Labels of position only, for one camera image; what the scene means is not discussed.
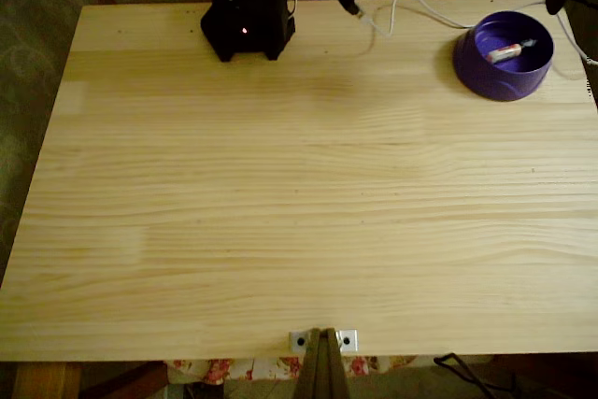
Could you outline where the white red candy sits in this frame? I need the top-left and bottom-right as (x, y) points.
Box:
(485, 37), (539, 64)

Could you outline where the purple plastic bowl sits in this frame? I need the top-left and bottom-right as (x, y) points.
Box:
(451, 9), (555, 103)

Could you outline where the floral patterned cloth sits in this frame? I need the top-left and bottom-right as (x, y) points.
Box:
(166, 353), (418, 384)

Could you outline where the white usb cable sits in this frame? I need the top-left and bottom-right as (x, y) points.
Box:
(358, 0), (478, 39)

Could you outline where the black looped cable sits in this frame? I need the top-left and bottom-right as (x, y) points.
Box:
(433, 351), (520, 399)

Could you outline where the silver metal mounting bracket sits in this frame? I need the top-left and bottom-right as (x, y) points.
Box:
(289, 329), (359, 354)

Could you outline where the dark wooden camera post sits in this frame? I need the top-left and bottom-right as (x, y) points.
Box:
(292, 326), (352, 399)

